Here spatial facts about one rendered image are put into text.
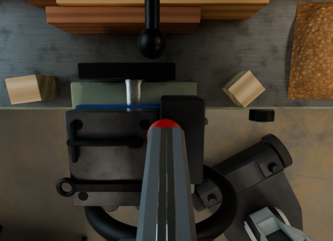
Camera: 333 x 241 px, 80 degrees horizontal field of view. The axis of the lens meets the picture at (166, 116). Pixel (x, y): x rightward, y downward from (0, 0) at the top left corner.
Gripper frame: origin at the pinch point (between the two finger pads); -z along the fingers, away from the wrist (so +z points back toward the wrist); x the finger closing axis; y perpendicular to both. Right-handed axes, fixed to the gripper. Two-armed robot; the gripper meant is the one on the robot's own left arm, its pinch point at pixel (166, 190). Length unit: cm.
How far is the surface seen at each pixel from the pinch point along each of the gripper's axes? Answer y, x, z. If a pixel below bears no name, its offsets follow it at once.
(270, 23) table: 0.5, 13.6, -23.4
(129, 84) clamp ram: -3.3, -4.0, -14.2
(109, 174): -8.7, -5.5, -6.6
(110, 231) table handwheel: -22.3, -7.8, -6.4
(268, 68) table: -4.5, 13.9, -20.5
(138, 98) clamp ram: -4.6, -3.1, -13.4
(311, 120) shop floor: -71, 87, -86
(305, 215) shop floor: -127, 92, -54
